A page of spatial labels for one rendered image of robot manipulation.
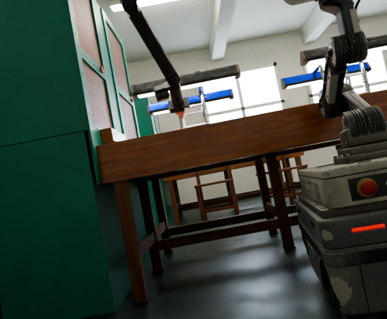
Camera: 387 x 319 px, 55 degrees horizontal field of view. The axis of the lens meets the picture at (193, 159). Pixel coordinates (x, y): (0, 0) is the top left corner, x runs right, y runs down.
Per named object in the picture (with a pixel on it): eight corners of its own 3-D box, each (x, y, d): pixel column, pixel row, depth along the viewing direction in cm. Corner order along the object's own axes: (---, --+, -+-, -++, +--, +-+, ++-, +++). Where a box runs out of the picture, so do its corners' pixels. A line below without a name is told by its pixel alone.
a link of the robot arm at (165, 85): (178, 77, 164) (172, 68, 170) (153, 85, 163) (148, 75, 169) (182, 99, 173) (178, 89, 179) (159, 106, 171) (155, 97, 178)
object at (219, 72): (241, 74, 203) (238, 61, 204) (131, 96, 205) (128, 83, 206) (239, 78, 211) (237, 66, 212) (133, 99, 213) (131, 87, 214)
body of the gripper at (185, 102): (168, 104, 183) (165, 92, 178) (188, 100, 183) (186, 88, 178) (169, 112, 179) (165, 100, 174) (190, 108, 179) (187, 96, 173)
